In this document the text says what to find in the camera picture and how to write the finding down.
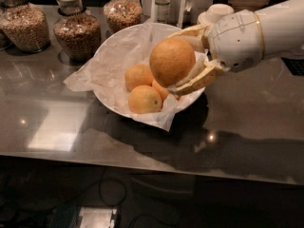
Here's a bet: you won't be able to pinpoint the white paper liner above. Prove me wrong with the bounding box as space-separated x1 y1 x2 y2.
63 20 208 132

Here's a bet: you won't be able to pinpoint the black floor cable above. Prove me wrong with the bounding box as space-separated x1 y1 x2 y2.
63 168 198 228

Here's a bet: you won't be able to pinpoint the far left glass jar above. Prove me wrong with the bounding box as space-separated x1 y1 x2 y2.
0 8 12 50

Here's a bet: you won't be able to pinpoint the middle glass cereal jar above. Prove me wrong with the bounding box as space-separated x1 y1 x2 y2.
53 0 102 62

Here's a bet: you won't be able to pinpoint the left glass cereal jar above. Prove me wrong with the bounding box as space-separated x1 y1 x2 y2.
0 0 50 53

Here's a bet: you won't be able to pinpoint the glass cereal jar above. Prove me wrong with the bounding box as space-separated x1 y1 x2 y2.
53 0 102 62
0 0 50 53
104 0 143 33

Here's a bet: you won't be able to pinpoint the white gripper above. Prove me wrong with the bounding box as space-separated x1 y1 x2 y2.
167 10 264 96

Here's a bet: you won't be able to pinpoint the clear glass bottle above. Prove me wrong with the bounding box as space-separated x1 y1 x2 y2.
154 0 171 24

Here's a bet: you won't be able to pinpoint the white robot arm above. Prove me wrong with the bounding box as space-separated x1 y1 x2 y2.
168 0 304 95

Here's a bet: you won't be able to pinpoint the grey box on floor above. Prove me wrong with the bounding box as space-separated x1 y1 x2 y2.
50 204 122 228

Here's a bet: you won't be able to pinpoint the white dispenser stand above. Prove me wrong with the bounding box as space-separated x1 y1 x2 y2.
142 0 213 28

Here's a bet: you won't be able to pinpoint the tall stack paper bowls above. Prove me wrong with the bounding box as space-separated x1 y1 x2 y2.
197 4 235 26

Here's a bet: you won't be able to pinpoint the right glass cereal jar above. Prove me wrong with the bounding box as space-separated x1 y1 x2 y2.
104 0 143 33

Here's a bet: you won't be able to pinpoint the orange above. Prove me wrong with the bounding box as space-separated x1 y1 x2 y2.
124 64 154 91
149 38 196 87
128 85 162 114
152 80 171 101

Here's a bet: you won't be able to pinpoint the white bowl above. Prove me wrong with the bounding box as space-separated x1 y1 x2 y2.
91 23 208 119

